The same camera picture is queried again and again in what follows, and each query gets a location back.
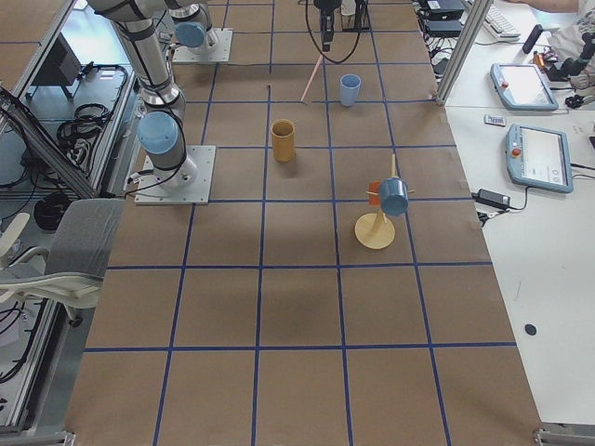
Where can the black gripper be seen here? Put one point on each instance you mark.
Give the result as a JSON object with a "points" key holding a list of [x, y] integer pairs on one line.
{"points": [[324, 6]]}

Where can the pink chopstick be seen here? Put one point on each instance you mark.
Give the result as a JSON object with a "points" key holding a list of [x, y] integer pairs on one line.
{"points": [[311, 78]]}

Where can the light blue plastic cup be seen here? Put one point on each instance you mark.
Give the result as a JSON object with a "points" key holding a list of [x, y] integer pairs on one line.
{"points": [[350, 85]]}

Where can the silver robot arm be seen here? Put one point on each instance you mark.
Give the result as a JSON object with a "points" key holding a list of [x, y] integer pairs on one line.
{"points": [[194, 27], [160, 131]]}

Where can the orange hanging cup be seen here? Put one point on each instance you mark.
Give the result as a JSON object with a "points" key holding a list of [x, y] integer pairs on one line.
{"points": [[373, 193]]}

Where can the dark blue hanging cup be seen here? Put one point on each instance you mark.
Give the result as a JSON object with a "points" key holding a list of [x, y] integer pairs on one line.
{"points": [[393, 196]]}

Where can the wooden cup tree stand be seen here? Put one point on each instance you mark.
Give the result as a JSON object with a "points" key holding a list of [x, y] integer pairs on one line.
{"points": [[375, 230]]}

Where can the bamboo cylinder holder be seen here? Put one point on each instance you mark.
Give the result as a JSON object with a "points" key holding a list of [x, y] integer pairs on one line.
{"points": [[282, 140]]}

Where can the white keyboard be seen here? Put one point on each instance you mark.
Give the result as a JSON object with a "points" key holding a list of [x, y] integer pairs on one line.
{"points": [[499, 27]]}

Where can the small white remote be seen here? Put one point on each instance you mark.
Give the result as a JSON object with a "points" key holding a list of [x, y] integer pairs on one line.
{"points": [[495, 120]]}

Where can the far blue teach pendant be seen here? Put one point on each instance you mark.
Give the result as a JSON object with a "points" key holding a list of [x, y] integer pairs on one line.
{"points": [[521, 87]]}

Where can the blue teach pendant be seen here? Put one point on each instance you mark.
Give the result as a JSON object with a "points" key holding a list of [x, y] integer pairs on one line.
{"points": [[521, 87], [538, 157]]}

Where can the black power adapter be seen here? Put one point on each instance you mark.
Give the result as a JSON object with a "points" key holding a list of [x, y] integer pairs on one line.
{"points": [[492, 199]]}

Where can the near blue teach pendant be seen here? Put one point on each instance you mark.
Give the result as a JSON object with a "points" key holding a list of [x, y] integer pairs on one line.
{"points": [[538, 157]]}

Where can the grey office chair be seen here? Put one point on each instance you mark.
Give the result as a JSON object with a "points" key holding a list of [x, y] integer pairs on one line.
{"points": [[71, 270]]}

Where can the black round cap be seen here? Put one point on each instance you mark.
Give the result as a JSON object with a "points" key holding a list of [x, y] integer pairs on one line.
{"points": [[530, 329]]}

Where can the aluminium frame post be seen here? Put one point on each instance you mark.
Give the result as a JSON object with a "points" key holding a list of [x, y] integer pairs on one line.
{"points": [[473, 24]]}

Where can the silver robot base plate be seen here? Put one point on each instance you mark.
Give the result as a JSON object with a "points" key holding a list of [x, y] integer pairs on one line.
{"points": [[191, 184]]}

